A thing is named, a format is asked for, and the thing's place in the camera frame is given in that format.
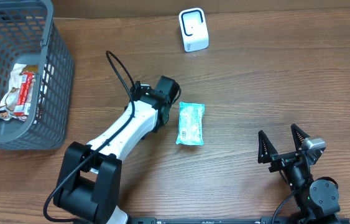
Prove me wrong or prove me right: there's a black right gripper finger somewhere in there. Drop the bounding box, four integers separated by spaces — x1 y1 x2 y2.
291 124 310 151
258 130 278 164

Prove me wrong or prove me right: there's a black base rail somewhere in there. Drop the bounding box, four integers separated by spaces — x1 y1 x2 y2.
130 217 350 224

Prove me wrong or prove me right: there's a grey plastic mesh basket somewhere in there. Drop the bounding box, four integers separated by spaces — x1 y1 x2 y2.
0 1 74 150

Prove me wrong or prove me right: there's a teal orange snack packet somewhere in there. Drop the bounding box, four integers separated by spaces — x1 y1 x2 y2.
176 102 205 146

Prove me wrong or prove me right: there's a red white snack bar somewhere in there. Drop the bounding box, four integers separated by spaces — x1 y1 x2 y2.
13 72 34 117

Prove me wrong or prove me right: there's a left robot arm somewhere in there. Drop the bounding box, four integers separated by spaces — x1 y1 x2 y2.
53 76 181 223

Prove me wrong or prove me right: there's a white barcode scanner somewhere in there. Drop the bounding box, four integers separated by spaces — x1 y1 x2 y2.
178 7 209 52

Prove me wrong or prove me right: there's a white brown snack wrapper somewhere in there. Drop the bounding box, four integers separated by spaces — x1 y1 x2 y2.
0 63 39 121

